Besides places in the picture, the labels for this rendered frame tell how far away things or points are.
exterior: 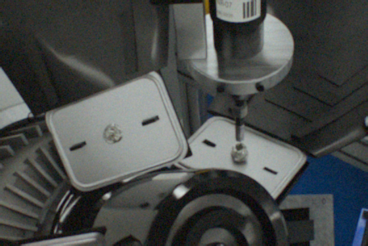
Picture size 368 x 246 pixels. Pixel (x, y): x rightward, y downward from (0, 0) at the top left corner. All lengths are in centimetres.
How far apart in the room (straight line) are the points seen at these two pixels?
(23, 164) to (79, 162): 8
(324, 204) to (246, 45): 34
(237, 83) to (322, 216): 33
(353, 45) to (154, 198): 28
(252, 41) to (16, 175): 23
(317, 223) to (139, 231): 33
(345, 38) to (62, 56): 28
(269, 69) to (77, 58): 13
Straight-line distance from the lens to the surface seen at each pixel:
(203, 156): 52
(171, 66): 187
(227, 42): 41
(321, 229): 72
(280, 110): 55
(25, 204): 54
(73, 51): 46
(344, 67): 60
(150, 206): 41
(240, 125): 49
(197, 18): 40
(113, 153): 47
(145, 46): 45
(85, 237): 42
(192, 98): 116
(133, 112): 46
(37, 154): 55
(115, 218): 44
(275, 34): 44
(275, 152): 52
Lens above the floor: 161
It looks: 50 degrees down
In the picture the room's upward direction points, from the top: 6 degrees counter-clockwise
